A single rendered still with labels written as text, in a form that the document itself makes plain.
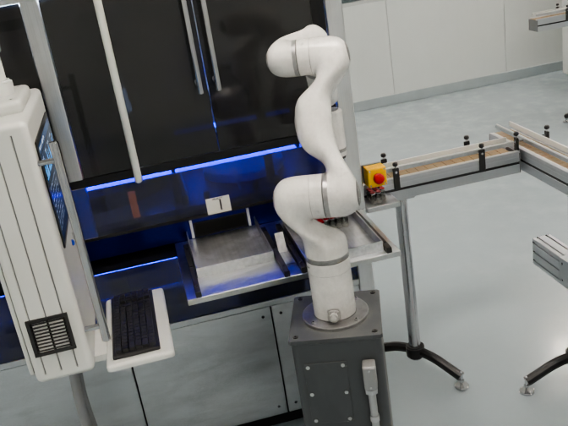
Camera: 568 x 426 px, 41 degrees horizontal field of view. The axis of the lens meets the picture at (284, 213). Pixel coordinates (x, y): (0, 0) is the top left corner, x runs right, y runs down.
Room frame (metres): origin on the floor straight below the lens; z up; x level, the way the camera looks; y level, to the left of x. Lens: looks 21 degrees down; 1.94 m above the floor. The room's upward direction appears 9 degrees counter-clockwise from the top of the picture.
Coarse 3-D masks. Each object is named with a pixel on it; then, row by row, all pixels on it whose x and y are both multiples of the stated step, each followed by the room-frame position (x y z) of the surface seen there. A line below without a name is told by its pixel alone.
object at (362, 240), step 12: (348, 216) 2.55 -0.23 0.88; (360, 216) 2.46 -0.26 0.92; (336, 228) 2.46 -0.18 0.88; (348, 228) 2.45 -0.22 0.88; (360, 228) 2.43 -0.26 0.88; (300, 240) 2.41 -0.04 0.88; (348, 240) 2.35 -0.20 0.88; (360, 240) 2.33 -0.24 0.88; (372, 240) 2.32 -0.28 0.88; (300, 252) 2.26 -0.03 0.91; (360, 252) 2.22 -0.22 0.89; (372, 252) 2.22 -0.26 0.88
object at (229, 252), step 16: (256, 224) 2.58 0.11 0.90; (192, 240) 2.57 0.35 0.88; (208, 240) 2.54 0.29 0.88; (224, 240) 2.52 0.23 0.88; (240, 240) 2.49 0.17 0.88; (256, 240) 2.47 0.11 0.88; (192, 256) 2.40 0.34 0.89; (208, 256) 2.40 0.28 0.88; (224, 256) 2.38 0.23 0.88; (240, 256) 2.36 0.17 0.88; (256, 256) 2.27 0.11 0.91; (272, 256) 2.28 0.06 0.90; (208, 272) 2.25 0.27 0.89
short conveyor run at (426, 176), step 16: (464, 144) 2.92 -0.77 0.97; (480, 144) 2.79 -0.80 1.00; (496, 144) 2.90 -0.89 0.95; (512, 144) 2.84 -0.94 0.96; (384, 160) 2.86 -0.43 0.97; (400, 160) 2.84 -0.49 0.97; (416, 160) 2.85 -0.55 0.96; (432, 160) 2.79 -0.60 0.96; (448, 160) 2.86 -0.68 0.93; (464, 160) 2.83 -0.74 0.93; (480, 160) 2.79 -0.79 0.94; (496, 160) 2.81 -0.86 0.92; (512, 160) 2.82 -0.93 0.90; (400, 176) 2.75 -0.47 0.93; (416, 176) 2.75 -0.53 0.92; (432, 176) 2.76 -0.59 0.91; (448, 176) 2.77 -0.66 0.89; (464, 176) 2.78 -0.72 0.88; (480, 176) 2.80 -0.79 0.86; (496, 176) 2.81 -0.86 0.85; (400, 192) 2.74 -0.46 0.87; (416, 192) 2.75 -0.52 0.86
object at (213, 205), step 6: (216, 198) 2.52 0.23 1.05; (222, 198) 2.52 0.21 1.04; (228, 198) 2.52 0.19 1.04; (210, 204) 2.51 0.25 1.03; (216, 204) 2.52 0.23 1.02; (222, 204) 2.52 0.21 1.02; (228, 204) 2.52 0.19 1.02; (210, 210) 2.51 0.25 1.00; (216, 210) 2.52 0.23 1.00; (222, 210) 2.52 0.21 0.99
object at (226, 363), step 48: (192, 336) 2.49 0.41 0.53; (240, 336) 2.52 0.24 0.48; (288, 336) 2.55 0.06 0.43; (0, 384) 2.38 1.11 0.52; (48, 384) 2.40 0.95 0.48; (96, 384) 2.43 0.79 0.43; (144, 384) 2.45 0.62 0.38; (192, 384) 2.48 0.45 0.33; (240, 384) 2.51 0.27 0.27; (288, 384) 2.54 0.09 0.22
